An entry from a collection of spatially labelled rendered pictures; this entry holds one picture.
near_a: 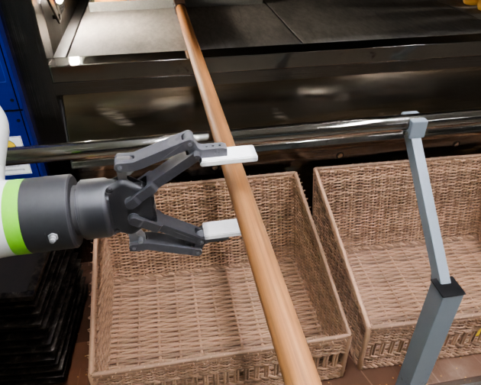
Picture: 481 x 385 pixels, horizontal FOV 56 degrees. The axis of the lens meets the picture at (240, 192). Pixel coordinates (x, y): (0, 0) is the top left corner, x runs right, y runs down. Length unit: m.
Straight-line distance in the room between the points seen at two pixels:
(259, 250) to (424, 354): 0.56
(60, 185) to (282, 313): 0.30
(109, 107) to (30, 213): 0.66
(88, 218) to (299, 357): 0.29
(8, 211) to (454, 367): 1.03
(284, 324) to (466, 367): 0.88
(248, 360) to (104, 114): 0.67
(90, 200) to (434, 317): 0.62
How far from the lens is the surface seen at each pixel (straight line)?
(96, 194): 0.56
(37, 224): 0.56
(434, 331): 0.93
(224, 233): 0.61
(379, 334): 1.09
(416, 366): 1.01
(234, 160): 0.55
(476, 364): 1.29
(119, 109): 1.18
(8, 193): 0.58
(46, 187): 0.57
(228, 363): 1.01
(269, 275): 0.47
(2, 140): 0.66
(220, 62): 1.13
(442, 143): 1.48
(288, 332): 0.43
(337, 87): 1.26
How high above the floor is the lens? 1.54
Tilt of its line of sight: 36 degrees down
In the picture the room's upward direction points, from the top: straight up
